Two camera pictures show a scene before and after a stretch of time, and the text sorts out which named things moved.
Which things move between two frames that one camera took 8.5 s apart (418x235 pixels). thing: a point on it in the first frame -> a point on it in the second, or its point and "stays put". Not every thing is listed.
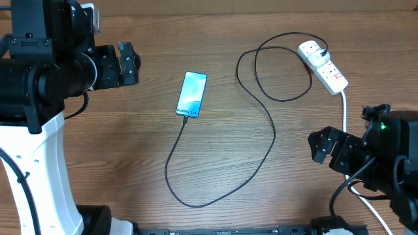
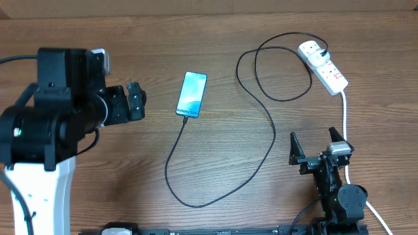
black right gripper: x=345 y=146 -> x=309 y=163
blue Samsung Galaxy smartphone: x=191 y=94 stays put
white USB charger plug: x=316 y=59 stays put
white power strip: x=328 y=74 stays put
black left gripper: x=108 y=55 -> x=121 y=109
